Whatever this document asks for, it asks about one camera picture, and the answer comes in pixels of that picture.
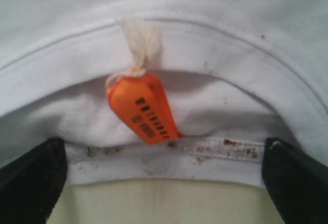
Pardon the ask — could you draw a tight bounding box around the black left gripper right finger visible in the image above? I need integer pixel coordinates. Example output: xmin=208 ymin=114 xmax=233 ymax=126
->
xmin=261 ymin=138 xmax=327 ymax=224

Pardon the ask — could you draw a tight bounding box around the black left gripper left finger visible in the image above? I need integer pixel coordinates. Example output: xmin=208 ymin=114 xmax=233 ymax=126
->
xmin=1 ymin=138 xmax=67 ymax=224

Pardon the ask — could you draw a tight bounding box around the white t-shirt with red lettering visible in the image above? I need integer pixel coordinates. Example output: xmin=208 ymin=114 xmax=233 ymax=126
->
xmin=1 ymin=0 xmax=327 ymax=186

